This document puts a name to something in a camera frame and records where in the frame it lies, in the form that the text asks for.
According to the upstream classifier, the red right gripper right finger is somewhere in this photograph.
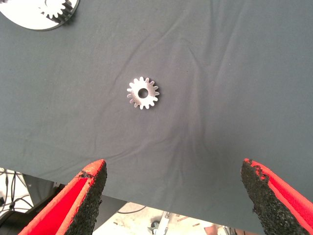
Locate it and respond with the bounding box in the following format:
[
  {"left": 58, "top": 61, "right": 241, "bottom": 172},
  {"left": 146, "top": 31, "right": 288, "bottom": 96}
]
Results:
[{"left": 241, "top": 158, "right": 313, "bottom": 235}]

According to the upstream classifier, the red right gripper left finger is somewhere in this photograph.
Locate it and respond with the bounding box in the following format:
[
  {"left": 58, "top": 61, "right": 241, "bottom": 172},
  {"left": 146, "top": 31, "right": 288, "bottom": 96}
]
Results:
[{"left": 18, "top": 159, "right": 108, "bottom": 235}]

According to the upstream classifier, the larger steel gear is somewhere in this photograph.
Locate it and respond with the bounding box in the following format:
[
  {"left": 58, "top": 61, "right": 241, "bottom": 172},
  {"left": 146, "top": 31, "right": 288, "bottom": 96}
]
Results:
[{"left": 126, "top": 76, "right": 160, "bottom": 111}]

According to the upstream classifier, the small steel gear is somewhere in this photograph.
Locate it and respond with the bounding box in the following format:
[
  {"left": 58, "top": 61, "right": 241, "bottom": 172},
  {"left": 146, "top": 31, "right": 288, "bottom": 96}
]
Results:
[{"left": 39, "top": 0, "right": 74, "bottom": 25}]

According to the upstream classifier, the dark grey table cloth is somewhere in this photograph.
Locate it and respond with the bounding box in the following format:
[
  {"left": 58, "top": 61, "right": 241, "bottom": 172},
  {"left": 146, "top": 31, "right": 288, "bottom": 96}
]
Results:
[{"left": 0, "top": 0, "right": 313, "bottom": 232}]

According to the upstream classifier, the round metal plate with hole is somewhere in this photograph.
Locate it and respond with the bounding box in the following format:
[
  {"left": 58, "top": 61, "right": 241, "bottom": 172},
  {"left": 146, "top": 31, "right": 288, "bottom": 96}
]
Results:
[{"left": 0, "top": 0, "right": 81, "bottom": 31}]

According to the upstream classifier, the thin black floor cable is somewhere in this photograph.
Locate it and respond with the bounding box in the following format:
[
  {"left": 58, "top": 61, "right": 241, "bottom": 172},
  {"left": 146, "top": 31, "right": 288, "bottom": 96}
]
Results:
[{"left": 0, "top": 167, "right": 35, "bottom": 214}]

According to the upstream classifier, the silver metal bracket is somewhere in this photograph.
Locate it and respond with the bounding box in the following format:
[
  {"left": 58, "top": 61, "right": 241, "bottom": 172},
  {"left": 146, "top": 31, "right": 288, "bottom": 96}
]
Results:
[{"left": 146, "top": 211, "right": 172, "bottom": 235}]

